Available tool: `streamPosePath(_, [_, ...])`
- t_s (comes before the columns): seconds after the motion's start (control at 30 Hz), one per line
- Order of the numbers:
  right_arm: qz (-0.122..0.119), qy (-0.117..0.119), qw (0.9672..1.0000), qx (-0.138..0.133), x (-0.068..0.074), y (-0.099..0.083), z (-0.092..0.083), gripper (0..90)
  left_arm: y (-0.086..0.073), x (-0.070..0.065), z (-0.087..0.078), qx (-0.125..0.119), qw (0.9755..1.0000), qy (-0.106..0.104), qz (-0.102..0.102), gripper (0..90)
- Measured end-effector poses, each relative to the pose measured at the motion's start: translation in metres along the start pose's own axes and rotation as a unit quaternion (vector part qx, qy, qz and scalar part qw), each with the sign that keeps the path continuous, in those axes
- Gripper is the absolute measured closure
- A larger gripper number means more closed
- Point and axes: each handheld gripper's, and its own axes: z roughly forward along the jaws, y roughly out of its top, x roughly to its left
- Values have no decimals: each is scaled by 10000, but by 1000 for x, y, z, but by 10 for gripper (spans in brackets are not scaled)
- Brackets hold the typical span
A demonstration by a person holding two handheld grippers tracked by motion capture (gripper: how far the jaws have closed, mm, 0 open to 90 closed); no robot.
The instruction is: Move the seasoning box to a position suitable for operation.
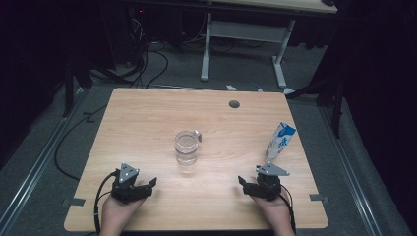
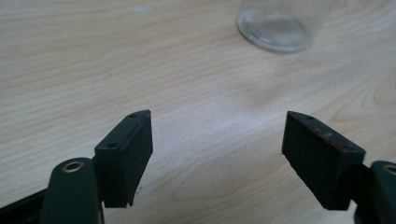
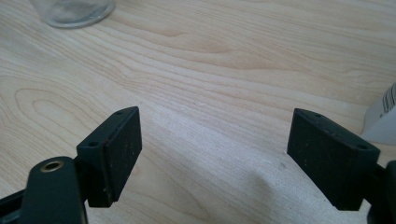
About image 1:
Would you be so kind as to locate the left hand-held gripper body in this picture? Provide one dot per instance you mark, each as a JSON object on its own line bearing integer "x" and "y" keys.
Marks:
{"x": 126, "y": 190}

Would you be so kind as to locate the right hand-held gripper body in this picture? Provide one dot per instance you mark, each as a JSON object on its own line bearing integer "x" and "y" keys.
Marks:
{"x": 267, "y": 188}

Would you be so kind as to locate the white and blue powder packet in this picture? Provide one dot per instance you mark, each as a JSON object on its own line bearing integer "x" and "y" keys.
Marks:
{"x": 279, "y": 141}

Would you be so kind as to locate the clear glass cup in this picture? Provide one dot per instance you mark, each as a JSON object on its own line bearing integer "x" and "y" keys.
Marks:
{"x": 187, "y": 146}

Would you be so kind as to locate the person's right hand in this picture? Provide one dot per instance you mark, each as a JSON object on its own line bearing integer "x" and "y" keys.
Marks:
{"x": 277, "y": 214}

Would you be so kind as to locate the person's left hand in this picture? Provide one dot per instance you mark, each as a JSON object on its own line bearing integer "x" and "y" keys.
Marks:
{"x": 114, "y": 216}

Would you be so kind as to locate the small white plug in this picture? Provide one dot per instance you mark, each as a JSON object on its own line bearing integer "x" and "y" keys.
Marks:
{"x": 231, "y": 88}

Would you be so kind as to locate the black stand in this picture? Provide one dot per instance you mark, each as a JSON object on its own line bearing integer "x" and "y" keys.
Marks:
{"x": 70, "y": 85}
{"x": 327, "y": 95}

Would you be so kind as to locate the dark computer tower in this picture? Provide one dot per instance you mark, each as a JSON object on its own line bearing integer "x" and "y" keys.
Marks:
{"x": 137, "y": 32}

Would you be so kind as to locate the metal floor rail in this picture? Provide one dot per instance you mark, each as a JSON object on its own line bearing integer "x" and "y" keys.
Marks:
{"x": 350, "y": 170}
{"x": 36, "y": 164}

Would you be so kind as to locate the white desk with metal frame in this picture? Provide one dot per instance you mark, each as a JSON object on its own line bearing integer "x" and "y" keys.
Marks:
{"x": 246, "y": 31}

